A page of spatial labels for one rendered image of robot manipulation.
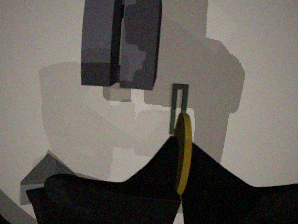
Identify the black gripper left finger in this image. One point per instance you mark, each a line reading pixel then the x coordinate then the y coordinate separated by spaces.
pixel 149 197

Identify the gold coin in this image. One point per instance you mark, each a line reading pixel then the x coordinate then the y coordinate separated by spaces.
pixel 184 135

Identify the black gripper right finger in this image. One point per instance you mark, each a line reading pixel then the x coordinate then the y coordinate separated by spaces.
pixel 213 195

